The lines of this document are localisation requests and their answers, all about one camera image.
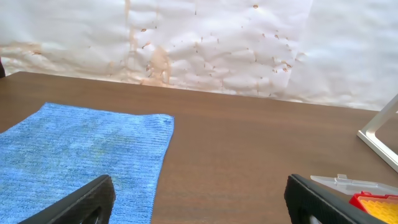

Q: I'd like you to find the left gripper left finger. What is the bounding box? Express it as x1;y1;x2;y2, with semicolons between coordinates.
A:
18;174;116;224

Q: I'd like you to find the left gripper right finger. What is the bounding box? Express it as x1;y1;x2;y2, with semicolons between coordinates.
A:
284;174;388;224

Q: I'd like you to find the blue cloth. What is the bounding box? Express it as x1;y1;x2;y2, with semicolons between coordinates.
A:
0;102;175;224

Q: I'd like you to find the red and yellow tip box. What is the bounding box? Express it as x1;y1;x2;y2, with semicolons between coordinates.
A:
310;174;398;224

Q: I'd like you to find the white and blue stand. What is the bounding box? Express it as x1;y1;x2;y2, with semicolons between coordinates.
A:
356;93;398;174

